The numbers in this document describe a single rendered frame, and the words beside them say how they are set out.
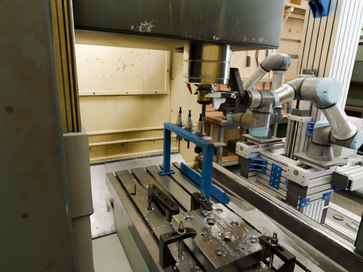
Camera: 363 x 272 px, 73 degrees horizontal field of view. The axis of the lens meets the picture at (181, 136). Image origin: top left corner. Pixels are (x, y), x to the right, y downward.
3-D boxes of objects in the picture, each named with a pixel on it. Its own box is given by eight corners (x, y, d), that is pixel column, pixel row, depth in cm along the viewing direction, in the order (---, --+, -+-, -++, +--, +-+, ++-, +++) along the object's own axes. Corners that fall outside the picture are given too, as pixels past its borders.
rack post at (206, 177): (209, 202, 123) (214, 146, 115) (216, 208, 119) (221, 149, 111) (192, 207, 119) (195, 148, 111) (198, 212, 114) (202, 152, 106)
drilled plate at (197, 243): (219, 212, 108) (220, 202, 106) (270, 257, 83) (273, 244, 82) (172, 226, 97) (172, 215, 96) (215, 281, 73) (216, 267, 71)
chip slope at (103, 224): (179, 178, 214) (180, 150, 207) (230, 222, 155) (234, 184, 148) (66, 200, 173) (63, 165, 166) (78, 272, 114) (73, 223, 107)
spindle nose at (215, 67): (176, 81, 90) (177, 46, 87) (216, 82, 95) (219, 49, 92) (190, 84, 76) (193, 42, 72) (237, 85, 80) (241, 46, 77)
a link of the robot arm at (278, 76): (260, 122, 202) (269, 52, 188) (270, 120, 212) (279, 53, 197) (274, 124, 194) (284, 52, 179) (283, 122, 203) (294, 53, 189)
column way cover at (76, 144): (80, 225, 102) (69, 101, 88) (102, 332, 62) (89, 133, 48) (66, 229, 100) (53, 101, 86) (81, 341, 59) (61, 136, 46)
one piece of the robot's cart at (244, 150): (271, 147, 215) (272, 137, 213) (283, 152, 203) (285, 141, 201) (235, 153, 197) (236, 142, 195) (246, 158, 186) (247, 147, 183)
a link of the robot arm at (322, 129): (318, 138, 160) (322, 117, 156) (340, 144, 148) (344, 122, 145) (307, 140, 154) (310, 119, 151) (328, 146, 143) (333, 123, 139)
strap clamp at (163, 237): (192, 250, 90) (194, 214, 86) (196, 256, 88) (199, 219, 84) (159, 262, 84) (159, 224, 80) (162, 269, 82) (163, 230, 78)
